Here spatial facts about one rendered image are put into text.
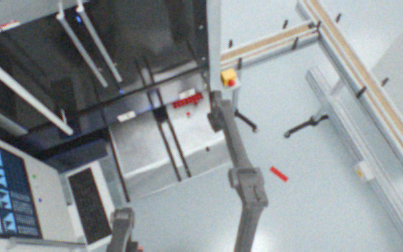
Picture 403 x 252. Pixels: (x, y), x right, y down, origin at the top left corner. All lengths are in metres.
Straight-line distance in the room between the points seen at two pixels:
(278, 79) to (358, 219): 1.31
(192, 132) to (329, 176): 1.35
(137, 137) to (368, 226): 1.84
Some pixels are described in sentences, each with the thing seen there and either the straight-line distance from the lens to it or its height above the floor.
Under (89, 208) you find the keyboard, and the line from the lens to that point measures 1.84.
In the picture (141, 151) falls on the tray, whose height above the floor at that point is 0.88.
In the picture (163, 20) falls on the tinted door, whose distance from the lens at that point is 1.23.
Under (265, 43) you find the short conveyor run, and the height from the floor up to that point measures 0.93.
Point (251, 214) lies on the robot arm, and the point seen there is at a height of 1.49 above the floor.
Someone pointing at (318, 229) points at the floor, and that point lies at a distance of 2.63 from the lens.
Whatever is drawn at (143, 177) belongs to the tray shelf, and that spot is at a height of 0.88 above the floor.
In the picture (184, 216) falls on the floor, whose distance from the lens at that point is 2.55.
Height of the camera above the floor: 2.52
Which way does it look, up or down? 68 degrees down
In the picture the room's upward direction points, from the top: 10 degrees counter-clockwise
